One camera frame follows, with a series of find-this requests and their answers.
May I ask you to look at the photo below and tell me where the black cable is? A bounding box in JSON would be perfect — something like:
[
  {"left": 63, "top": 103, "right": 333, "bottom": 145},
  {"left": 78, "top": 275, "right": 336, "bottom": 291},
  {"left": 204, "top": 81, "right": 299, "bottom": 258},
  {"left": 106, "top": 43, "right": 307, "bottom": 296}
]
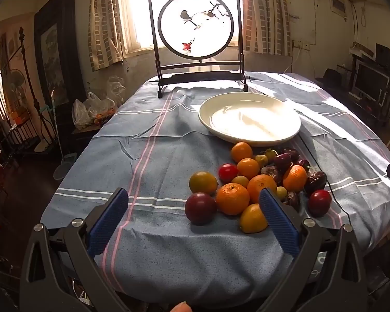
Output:
[{"left": 298, "top": 133, "right": 352, "bottom": 225}]

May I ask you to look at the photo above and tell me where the standing fan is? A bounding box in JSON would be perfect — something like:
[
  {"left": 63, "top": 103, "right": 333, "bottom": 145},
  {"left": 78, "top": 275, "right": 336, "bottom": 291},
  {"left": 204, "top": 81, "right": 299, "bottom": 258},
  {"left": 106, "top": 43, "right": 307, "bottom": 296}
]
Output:
[{"left": 6, "top": 68, "right": 28, "bottom": 105}]

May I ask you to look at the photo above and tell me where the white wall box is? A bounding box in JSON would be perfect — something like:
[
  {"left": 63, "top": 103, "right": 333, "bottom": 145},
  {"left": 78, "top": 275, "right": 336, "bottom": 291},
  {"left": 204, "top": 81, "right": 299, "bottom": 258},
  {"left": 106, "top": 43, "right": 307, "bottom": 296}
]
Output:
[{"left": 328, "top": 0, "right": 348, "bottom": 22}]

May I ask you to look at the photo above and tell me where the dark red plum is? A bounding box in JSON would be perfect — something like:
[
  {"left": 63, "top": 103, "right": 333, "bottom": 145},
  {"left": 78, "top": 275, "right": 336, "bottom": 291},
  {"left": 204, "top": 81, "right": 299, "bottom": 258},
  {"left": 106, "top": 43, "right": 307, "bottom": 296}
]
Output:
[
  {"left": 274, "top": 153, "right": 292, "bottom": 173},
  {"left": 185, "top": 192, "right": 218, "bottom": 225}
]

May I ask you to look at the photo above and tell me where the white ceramic plate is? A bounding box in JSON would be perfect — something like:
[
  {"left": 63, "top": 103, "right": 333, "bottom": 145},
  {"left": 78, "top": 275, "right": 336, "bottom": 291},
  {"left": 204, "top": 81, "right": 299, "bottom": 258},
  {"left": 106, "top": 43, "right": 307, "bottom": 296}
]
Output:
[{"left": 198, "top": 92, "right": 301, "bottom": 147}]

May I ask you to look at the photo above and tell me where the orange mandarin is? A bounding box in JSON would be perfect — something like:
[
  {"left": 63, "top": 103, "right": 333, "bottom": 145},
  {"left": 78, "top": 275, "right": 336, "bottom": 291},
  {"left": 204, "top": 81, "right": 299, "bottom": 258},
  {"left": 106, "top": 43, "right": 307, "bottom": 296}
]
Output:
[
  {"left": 282, "top": 165, "right": 308, "bottom": 192},
  {"left": 216, "top": 183, "right": 250, "bottom": 216}
]

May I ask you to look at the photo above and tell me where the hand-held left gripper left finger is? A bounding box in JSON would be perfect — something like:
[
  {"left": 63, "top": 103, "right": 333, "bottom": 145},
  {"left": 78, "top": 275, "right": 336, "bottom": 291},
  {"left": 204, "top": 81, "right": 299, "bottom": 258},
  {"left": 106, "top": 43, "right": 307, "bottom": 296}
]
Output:
[{"left": 19, "top": 187, "right": 140, "bottom": 312}]

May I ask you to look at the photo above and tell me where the computer monitor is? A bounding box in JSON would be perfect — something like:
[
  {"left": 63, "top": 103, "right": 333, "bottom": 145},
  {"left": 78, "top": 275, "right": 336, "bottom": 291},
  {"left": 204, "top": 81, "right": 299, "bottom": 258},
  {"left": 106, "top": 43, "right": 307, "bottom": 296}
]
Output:
[{"left": 350, "top": 61, "right": 390, "bottom": 102}]

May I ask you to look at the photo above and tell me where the round bird painting table screen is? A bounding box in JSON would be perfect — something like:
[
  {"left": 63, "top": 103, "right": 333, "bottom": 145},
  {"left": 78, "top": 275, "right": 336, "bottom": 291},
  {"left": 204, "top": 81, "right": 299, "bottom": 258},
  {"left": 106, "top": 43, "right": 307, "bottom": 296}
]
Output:
[{"left": 148, "top": 0, "right": 249, "bottom": 98}]

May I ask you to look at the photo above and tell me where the yellowish green orange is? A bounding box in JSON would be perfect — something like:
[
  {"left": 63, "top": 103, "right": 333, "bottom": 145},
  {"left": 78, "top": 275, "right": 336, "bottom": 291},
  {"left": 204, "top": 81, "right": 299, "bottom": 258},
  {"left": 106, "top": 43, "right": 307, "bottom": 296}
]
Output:
[{"left": 189, "top": 171, "right": 218, "bottom": 196}]

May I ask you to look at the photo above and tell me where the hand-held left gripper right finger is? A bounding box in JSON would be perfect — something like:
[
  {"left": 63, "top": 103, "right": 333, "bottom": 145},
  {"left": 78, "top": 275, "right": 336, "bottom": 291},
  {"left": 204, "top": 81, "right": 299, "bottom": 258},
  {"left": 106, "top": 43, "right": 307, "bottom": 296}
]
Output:
[{"left": 257, "top": 188, "right": 368, "bottom": 312}]

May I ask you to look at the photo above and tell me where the bright window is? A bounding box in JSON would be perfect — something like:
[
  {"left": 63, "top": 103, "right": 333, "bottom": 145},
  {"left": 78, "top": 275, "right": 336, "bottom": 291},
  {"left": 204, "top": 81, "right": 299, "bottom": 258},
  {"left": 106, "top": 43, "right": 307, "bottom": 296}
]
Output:
[{"left": 117, "top": 0, "right": 244, "bottom": 54}]

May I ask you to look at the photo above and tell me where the black speaker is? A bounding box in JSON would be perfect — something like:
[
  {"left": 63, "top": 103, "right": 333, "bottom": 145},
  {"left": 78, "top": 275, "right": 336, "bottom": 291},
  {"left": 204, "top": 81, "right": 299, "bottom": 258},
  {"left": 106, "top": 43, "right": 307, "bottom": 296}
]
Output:
[{"left": 375, "top": 43, "right": 390, "bottom": 72}]

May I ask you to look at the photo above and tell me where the checked curtain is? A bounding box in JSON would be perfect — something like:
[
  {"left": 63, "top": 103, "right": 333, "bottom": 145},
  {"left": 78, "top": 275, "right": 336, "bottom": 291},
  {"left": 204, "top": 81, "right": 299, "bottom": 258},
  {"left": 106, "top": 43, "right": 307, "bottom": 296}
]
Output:
[
  {"left": 241, "top": 0, "right": 293, "bottom": 57},
  {"left": 88, "top": 0, "right": 124, "bottom": 71}
]

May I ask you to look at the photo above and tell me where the wrinkled dark passion fruit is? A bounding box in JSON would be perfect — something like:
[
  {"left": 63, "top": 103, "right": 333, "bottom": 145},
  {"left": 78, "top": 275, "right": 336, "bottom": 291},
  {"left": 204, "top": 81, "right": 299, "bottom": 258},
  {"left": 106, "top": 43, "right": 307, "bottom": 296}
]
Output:
[
  {"left": 284, "top": 191, "right": 301, "bottom": 210},
  {"left": 304, "top": 171, "right": 327, "bottom": 194},
  {"left": 261, "top": 166, "right": 282, "bottom": 183}
]

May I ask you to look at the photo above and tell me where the black hat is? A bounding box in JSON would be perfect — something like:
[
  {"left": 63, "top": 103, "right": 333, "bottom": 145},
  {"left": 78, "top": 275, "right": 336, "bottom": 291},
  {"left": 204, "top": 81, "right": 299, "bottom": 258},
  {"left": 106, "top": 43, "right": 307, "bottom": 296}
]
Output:
[{"left": 315, "top": 68, "right": 347, "bottom": 89}]

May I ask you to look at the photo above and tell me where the yellow orange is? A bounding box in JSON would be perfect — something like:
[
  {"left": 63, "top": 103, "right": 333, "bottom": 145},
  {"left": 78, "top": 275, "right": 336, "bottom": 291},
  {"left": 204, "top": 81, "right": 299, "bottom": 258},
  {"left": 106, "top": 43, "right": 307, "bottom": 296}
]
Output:
[{"left": 239, "top": 203, "right": 269, "bottom": 234}]

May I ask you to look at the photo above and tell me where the clear plastic bag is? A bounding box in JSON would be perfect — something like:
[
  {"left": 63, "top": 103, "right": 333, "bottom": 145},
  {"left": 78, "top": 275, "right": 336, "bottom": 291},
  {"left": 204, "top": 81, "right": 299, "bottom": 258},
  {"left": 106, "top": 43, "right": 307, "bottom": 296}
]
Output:
[
  {"left": 107, "top": 76, "right": 127, "bottom": 108},
  {"left": 72, "top": 92, "right": 115, "bottom": 128}
]

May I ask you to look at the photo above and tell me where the dark framed painting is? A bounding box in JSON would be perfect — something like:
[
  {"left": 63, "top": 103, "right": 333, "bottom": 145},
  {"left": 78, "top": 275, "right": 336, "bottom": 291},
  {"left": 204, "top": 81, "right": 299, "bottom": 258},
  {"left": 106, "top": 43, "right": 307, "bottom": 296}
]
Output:
[{"left": 34, "top": 0, "right": 85, "bottom": 108}]

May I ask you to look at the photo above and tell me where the blue striped tablecloth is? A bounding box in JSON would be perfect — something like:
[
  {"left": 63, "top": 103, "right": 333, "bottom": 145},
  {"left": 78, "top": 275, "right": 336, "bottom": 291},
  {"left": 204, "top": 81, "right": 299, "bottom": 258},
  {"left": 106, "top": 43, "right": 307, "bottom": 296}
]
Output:
[{"left": 41, "top": 71, "right": 390, "bottom": 303}]

